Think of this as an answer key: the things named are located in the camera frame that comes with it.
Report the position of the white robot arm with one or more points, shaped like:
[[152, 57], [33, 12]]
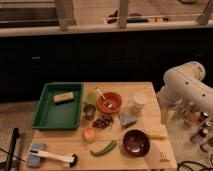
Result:
[[180, 82]]

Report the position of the orange peach fruit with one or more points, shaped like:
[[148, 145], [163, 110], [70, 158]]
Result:
[[89, 134]]

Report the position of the white handled dish brush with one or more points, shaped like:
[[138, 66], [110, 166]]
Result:
[[70, 160]]

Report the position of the spice bottles cluster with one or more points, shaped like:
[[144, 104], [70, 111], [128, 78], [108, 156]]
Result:
[[197, 119]]

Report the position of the small metal cup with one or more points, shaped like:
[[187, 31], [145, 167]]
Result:
[[89, 111]]

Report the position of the dark grape bunch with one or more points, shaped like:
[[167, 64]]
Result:
[[103, 122]]

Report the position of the white plastic cup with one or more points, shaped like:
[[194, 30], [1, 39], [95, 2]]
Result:
[[139, 100]]

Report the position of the green pepper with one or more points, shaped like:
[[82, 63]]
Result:
[[105, 150]]

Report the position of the green plastic tray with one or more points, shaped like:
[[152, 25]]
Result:
[[62, 116]]

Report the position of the tan block in tray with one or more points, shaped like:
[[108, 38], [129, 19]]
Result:
[[63, 97]]

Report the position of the blue grey sponge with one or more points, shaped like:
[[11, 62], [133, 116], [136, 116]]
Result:
[[34, 161]]

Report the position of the dark brown bowl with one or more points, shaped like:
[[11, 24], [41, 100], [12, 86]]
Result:
[[136, 143]]

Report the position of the green cup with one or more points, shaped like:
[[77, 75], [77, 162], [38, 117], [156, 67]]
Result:
[[91, 98]]

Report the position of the orange bowl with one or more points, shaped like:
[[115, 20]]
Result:
[[114, 98]]

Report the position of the black pole stand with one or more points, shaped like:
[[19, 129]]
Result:
[[15, 136]]

